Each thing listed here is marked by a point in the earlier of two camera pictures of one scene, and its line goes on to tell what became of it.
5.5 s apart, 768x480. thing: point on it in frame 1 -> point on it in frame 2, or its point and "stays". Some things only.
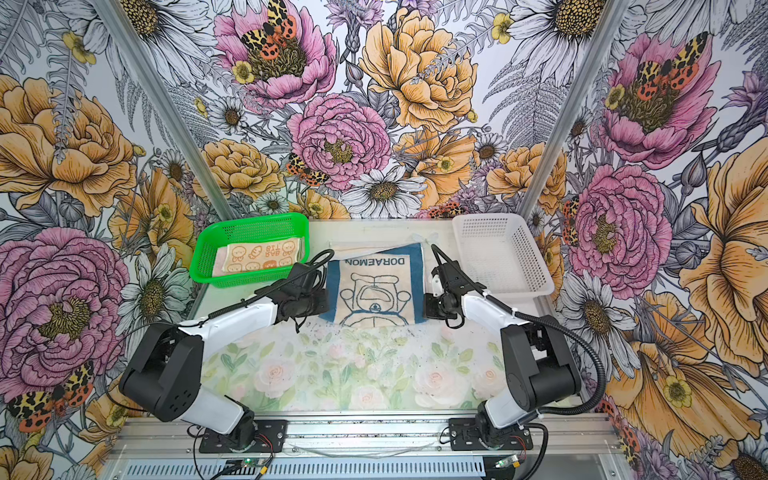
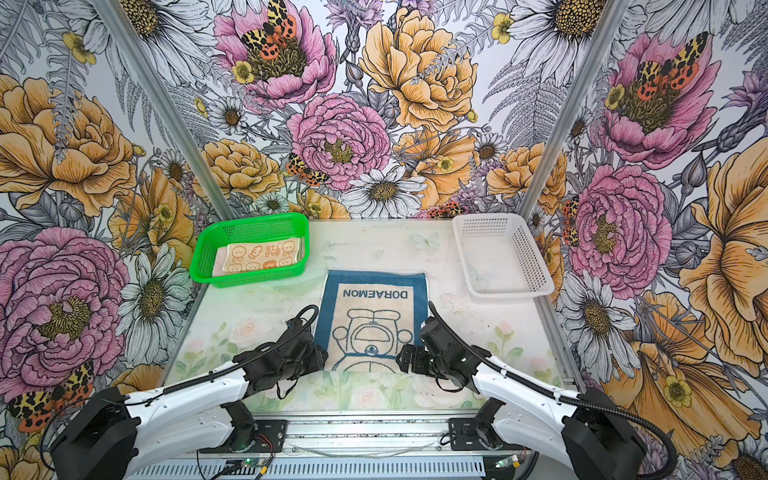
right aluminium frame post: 603,35 stays
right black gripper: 428,310 -> 406,355
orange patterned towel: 254,256 stays
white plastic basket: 495,251 stays
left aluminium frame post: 130,47 stays
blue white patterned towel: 376,283 -> 365,317
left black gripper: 322,308 -> 315,361
